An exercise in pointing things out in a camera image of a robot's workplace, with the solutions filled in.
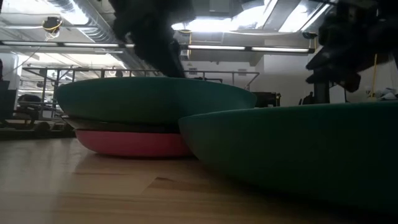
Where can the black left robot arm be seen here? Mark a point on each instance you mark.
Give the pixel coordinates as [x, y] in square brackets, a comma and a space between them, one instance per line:
[149, 6]

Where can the long ceiling light bar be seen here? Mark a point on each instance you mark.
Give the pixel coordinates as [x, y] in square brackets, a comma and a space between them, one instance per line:
[217, 47]

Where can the dark brown plate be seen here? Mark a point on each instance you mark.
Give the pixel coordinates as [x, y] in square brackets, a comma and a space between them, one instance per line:
[118, 127]

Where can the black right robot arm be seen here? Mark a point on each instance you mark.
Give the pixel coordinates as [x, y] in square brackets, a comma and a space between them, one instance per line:
[373, 7]

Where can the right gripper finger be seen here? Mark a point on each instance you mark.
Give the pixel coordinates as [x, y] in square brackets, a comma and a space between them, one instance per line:
[339, 79]
[326, 62]

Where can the large green foreground bowl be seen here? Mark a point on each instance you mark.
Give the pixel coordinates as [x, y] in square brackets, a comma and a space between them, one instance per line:
[295, 149]

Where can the green plastic plate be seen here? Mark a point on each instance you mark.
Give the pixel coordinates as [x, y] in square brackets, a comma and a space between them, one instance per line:
[140, 99]

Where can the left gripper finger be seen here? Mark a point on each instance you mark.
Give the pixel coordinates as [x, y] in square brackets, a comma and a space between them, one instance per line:
[166, 62]

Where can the black desk monitor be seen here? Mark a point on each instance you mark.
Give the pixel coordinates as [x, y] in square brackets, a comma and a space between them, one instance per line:
[7, 99]

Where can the black equipment box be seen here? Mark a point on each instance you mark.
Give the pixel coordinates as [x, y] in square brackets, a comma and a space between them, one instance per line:
[267, 99]

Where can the black office chair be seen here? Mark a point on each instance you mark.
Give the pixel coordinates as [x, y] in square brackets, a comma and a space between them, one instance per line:
[308, 99]

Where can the pink plastic plate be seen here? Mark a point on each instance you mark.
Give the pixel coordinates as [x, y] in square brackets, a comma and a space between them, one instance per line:
[130, 143]

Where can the silver ventilation duct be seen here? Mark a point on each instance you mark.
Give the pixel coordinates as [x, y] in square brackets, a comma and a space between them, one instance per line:
[93, 28]

